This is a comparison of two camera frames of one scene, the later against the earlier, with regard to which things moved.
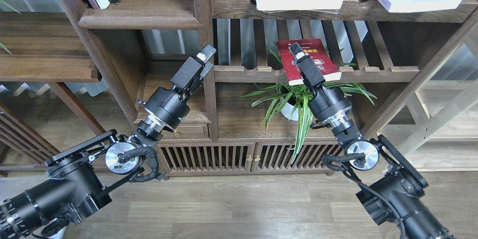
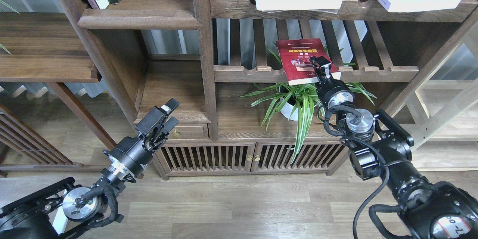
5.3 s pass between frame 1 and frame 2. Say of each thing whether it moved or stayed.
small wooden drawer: stayed
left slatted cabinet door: stayed
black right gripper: moved
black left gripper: moved
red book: stayed
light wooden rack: stayed
